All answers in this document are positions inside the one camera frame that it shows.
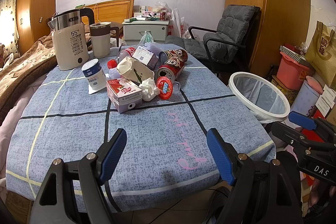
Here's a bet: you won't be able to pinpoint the pink milk carton box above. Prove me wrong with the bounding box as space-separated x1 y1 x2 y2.
106 78 142 113

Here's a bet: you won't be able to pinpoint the white tissue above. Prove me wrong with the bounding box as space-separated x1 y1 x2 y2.
138 78 160 102

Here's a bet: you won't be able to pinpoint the red cartoon can front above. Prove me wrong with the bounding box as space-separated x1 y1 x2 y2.
155 57 185 83

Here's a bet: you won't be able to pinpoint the red cartoon can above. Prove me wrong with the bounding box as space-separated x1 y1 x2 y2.
159 49 188 64
155 57 185 83

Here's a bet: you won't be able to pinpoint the white paper cup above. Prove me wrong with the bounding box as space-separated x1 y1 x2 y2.
116 57 154 84

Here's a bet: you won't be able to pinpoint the white blue yogurt tub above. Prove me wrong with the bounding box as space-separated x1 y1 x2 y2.
81 59 106 84

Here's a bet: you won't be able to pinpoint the white purple small box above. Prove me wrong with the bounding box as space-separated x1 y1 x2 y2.
133 46 158 70

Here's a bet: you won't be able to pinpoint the white trash bin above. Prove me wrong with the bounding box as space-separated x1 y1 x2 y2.
228 72 290 124

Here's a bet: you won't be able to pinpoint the pink plastic bucket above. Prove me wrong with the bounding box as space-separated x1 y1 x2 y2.
276 52 314 90

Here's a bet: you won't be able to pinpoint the blue checked tablecloth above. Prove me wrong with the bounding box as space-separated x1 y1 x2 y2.
5 43 276 213

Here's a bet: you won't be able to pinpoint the gold paper gift bag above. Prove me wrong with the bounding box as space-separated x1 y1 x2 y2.
305 21 336 89

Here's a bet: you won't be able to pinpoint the white square coaster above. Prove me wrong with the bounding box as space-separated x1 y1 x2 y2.
88 79 106 94

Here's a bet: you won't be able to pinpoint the grey padded armchair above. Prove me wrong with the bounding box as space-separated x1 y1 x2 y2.
165 5 261 69

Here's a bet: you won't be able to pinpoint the red cartoon can rear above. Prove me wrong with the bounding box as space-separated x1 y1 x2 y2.
159 49 188 64

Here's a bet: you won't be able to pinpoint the white foam fruit net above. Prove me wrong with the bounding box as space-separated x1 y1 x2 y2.
144 42 163 56

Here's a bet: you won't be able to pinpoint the clear cola bottle red cap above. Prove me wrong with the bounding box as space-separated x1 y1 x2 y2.
107 47 136 69

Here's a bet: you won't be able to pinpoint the white red plastic bags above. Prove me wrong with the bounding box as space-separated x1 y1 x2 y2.
167 9 191 39

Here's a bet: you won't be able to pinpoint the brown bed blanket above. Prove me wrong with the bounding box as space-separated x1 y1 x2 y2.
1 35 57 122

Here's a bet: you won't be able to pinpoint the green white plastic bag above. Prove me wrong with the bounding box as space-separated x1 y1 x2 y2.
139 31 154 45

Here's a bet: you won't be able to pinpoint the white brown mug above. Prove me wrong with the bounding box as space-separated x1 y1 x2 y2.
89 22 120 58

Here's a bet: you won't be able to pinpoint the white electric kettle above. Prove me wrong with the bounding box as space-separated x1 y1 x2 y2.
48 8 95 71

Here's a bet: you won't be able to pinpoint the white bedside cabinet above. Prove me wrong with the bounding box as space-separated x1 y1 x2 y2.
122 20 169 43

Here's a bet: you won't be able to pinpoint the clutter on cabinet top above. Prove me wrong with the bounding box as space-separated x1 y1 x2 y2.
124 1 171 22

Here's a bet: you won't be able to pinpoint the wooden headboard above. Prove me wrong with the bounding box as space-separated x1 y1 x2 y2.
84 0 134 23

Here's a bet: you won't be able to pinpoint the patterned curtain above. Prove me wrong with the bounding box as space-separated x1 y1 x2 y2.
1 0 19 55

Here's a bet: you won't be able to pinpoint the wooden wardrobe left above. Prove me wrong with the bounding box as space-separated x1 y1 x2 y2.
16 0 56 55

